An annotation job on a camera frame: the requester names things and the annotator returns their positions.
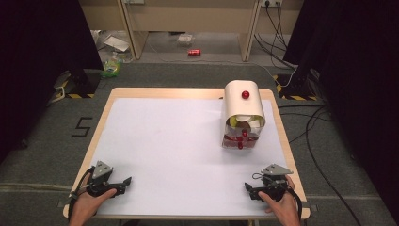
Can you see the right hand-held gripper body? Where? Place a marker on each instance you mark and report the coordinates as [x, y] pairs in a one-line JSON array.
[[274, 185]]

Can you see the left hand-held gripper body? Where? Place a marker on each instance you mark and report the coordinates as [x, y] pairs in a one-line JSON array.
[[102, 175]]

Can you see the person's right hand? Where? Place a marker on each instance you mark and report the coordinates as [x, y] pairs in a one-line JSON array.
[[285, 207]]

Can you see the person's left hand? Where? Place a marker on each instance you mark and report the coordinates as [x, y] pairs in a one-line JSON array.
[[86, 204]]

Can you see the yellow crumpled paper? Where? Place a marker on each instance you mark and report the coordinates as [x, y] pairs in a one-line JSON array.
[[233, 121]]

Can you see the white crumpled paper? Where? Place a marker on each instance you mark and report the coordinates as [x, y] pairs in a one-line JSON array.
[[246, 118]]

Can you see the yellow black hazard tape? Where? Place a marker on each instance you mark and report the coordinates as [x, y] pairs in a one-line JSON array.
[[298, 98], [80, 95]]

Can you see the white container with red knobs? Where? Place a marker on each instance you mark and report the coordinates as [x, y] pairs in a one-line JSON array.
[[243, 103]]

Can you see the black stand base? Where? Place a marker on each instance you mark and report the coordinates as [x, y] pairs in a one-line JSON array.
[[296, 82], [83, 81]]

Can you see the wooden table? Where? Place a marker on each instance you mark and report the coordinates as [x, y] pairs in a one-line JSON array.
[[175, 93]]

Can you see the green plastic bag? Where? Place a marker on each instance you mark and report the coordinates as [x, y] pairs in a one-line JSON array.
[[111, 67]]

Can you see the black curtain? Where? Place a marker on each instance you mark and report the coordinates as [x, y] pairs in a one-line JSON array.
[[357, 78], [34, 62]]

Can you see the red drink can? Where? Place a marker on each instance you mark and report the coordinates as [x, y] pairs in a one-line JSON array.
[[194, 52]]

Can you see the clear plastic packet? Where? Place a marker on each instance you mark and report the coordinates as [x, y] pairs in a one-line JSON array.
[[185, 39]]

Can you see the light wooden desk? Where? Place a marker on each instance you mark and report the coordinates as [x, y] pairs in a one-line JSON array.
[[194, 15]]

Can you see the white wall socket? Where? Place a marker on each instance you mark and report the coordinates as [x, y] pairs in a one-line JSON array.
[[271, 2]]

